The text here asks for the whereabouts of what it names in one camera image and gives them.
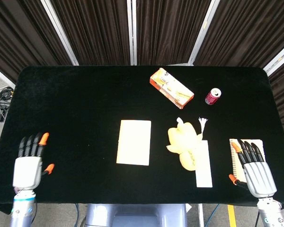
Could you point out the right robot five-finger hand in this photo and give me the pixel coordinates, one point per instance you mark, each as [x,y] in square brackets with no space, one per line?
[260,178]

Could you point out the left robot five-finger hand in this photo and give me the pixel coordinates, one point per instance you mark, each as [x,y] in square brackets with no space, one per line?
[27,172]

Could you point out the white book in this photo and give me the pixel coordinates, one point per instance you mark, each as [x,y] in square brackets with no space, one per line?
[133,143]

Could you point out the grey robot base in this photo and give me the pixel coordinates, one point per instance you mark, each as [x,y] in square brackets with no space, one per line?
[135,216]

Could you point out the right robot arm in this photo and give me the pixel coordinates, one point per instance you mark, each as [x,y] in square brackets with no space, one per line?
[272,212]

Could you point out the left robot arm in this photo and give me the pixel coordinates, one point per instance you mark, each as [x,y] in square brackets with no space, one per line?
[22,209]

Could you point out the spiral notepad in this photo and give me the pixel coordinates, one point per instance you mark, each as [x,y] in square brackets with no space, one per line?
[237,170]

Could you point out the yellow floor tape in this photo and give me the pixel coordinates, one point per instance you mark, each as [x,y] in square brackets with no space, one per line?
[232,216]

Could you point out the white bookmark with tassel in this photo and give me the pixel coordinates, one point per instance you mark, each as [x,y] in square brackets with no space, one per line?
[204,165]

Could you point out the white table leg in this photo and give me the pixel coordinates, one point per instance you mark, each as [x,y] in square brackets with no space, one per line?
[201,215]

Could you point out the yellow rubber chicken toy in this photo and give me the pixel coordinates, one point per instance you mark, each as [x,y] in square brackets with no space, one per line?
[183,142]

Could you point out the red soda can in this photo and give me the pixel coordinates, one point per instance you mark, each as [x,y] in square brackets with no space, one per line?
[212,97]

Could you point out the black velvet tablecloth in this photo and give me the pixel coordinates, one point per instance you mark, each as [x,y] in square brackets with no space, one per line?
[85,94]

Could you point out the orange snack box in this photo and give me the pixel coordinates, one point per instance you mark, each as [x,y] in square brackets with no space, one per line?
[171,88]

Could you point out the white curtain frame post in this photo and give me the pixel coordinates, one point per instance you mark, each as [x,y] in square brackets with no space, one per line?
[132,33]
[278,56]
[59,33]
[203,33]

